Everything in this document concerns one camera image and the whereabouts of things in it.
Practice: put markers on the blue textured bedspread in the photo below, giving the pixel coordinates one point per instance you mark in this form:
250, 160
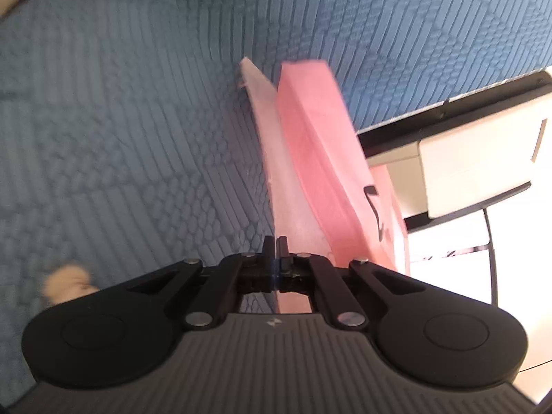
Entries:
127, 143

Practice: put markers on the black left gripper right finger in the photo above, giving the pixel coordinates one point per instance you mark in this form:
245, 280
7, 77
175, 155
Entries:
432, 335

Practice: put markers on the black bed frame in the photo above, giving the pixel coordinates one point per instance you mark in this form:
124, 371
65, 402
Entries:
451, 114

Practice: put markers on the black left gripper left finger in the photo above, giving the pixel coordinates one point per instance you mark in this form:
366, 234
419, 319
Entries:
126, 331

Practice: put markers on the white nightstand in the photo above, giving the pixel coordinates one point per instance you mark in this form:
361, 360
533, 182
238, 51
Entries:
477, 159

